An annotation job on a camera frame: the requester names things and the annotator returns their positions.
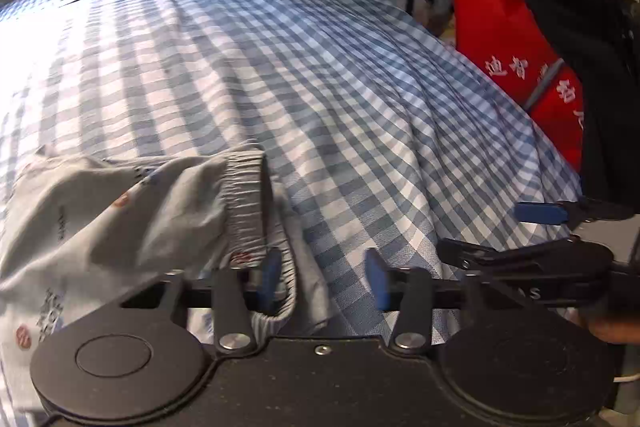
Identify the black jacket sleeve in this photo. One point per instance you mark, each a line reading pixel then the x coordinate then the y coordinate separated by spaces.
pixel 597 41

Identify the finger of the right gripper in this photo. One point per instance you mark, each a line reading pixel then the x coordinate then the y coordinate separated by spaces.
pixel 467 255
pixel 570 214

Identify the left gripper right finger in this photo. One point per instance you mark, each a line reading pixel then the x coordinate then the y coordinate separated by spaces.
pixel 409 293

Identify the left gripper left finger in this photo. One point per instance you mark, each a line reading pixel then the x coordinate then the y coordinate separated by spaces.
pixel 238 291

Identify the red bag with white characters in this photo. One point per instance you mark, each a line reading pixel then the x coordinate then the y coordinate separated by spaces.
pixel 502 39

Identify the blue white checked bedsheet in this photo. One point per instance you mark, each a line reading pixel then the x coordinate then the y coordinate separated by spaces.
pixel 382 135

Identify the light grey printed pants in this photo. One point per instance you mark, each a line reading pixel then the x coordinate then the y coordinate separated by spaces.
pixel 80 231

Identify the person's right hand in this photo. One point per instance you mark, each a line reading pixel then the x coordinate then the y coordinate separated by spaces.
pixel 609 326

